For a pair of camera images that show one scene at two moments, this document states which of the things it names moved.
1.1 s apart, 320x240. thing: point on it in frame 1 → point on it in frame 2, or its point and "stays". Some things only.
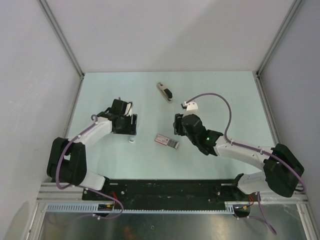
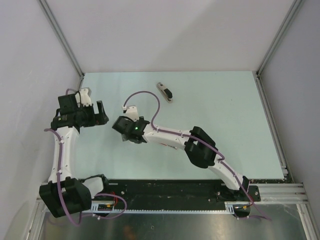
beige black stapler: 166,92 stays
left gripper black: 131,129 → 99,119
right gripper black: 177,125 → 125,138
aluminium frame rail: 52,192 stays
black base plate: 169,194 stays
